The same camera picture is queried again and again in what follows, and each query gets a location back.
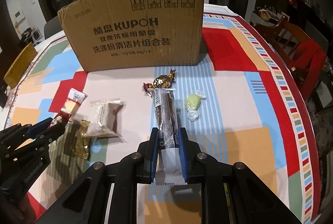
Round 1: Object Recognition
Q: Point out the red snack packet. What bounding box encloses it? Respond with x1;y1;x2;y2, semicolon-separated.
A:
50;108;72;127

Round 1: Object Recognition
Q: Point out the brown chocolate wafer bar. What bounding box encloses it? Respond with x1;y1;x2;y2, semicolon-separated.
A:
148;88;186;186

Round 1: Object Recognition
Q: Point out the white pastry packet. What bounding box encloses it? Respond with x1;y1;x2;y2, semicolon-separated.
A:
85;98;122;138

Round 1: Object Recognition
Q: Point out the gold foil snack packet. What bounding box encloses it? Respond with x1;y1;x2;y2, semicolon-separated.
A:
74;120;91;160

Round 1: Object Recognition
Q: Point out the green wrapped candy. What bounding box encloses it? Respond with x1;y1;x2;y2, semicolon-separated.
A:
185;90;205;122

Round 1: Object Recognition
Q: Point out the white yellow cracker packet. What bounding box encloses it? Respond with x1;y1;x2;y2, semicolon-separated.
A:
63;88;86;115

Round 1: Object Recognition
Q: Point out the gold foil wrapped candy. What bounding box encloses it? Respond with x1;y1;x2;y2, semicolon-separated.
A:
143;69;176;95

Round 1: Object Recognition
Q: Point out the woven tissue box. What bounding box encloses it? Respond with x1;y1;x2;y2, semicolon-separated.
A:
3;43;37;88

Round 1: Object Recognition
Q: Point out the colourful patterned tablecloth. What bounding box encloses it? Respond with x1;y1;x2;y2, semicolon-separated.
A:
1;13;321;223

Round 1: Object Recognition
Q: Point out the grey dining chair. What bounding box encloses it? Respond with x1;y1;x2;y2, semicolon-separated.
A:
44;16;63;39

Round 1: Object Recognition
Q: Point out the brown cardboard box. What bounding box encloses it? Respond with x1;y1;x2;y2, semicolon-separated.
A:
58;0;204;72

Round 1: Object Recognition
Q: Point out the red wooden chair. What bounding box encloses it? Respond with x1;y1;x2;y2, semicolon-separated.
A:
254;16;327;100

